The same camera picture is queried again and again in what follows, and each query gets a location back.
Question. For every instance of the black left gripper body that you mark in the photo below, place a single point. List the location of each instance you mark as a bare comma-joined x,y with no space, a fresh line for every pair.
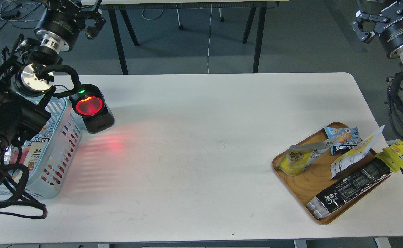
62,22

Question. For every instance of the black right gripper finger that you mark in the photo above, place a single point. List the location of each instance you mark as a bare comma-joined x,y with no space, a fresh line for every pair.
364,30

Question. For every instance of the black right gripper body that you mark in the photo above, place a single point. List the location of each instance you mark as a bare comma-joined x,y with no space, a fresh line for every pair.
388,27

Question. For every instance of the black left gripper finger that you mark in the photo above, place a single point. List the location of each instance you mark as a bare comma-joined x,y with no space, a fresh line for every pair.
92,31

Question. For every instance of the yellow grey snack pouch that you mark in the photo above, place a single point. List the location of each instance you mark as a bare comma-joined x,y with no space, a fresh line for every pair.
298,157

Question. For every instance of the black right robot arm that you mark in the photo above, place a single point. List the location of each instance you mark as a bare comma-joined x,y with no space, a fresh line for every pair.
394,100

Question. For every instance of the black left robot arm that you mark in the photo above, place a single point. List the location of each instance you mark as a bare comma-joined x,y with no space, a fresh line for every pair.
32,74

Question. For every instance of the blue snack bag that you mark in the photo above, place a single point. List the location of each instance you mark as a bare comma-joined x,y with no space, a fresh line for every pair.
345,139

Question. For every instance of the yellow cartoon snack bag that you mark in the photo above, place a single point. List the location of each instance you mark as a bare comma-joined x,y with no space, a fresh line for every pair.
392,156

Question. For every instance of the white yellow snack pouch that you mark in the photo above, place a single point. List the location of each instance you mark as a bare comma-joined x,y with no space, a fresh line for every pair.
355,154

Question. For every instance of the light blue plastic basket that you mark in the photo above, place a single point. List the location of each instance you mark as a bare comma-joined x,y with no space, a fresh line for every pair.
46,179

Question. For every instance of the long black snack package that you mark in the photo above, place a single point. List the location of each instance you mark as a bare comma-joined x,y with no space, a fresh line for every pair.
334,197

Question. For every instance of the snack packs in basket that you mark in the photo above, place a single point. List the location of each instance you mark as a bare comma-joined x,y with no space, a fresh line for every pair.
31,151

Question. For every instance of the black barcode scanner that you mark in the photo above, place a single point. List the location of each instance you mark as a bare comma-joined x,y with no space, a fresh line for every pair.
89,103

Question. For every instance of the wooden oval tray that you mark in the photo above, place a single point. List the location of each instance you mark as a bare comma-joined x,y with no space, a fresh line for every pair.
317,178

